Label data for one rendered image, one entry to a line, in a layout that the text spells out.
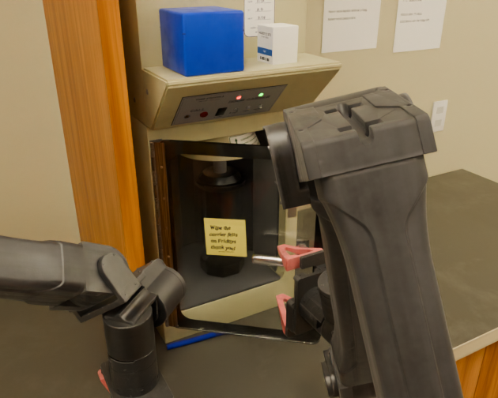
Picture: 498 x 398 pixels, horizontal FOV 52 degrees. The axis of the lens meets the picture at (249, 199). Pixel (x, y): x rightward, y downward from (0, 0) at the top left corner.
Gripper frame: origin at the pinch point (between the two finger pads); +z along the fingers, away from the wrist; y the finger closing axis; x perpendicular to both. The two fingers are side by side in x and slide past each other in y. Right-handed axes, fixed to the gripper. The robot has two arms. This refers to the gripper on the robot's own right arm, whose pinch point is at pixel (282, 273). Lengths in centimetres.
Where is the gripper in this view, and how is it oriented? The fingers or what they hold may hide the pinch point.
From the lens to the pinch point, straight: 85.8
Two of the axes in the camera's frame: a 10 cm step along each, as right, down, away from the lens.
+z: -4.8, -3.7, 8.0
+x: -8.8, 2.0, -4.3
